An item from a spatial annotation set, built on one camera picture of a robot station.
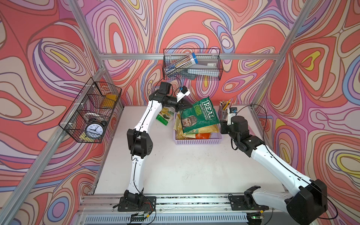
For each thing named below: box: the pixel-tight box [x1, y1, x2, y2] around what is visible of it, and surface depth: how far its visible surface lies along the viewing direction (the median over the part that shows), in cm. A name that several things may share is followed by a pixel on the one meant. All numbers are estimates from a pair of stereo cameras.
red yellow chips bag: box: [195, 132, 211, 140], surface depth 97 cm
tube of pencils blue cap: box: [165, 52, 199, 77], surface depth 82 cm
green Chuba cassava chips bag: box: [155, 106, 176, 126], surface depth 110 cm
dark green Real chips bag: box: [180, 96, 221, 134], surface depth 88 cm
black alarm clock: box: [84, 118, 107, 140], surface depth 69 cm
